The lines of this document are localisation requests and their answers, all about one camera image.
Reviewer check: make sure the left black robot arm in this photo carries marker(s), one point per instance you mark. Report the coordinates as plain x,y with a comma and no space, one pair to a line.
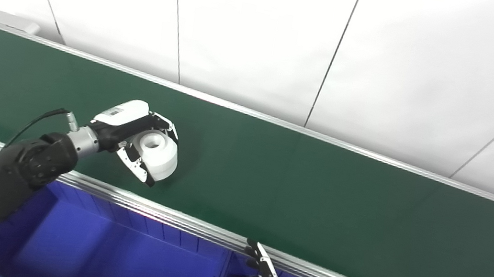
4,177

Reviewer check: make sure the white cylindrical plastic part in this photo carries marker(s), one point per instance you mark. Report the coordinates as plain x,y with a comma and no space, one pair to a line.
160,155

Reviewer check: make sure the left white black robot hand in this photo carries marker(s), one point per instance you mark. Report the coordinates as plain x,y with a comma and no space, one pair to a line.
121,123

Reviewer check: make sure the green conveyor belt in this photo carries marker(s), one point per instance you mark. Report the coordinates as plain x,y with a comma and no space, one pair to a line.
294,183
196,225

